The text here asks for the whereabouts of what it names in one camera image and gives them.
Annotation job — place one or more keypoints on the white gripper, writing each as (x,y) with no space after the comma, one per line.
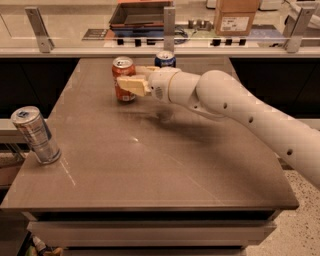
(159,85)

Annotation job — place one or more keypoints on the orange red coke can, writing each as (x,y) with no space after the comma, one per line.
(123,66)

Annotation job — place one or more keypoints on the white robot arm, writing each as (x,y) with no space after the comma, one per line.
(216,93)

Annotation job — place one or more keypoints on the blue pepsi can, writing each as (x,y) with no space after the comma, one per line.
(165,59)

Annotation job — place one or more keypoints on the silver redbull can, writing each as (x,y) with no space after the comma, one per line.
(31,124)

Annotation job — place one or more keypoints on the dark metal tray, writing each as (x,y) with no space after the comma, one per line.
(148,13)

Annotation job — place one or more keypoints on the brown cardboard box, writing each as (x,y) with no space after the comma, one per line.
(234,17)

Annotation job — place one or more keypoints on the grey table drawer front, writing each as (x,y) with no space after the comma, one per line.
(151,233)

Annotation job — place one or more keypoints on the small bottle under table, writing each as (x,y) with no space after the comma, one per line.
(40,246)

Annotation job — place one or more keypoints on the middle metal glass bracket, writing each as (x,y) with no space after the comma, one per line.
(169,28)

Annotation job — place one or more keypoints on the metal glass bracket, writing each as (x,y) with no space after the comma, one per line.
(294,33)
(169,28)
(45,44)

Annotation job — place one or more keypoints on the left metal glass bracket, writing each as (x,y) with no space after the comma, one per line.
(45,44)

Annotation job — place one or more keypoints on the right metal glass bracket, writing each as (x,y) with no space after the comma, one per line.
(294,33)

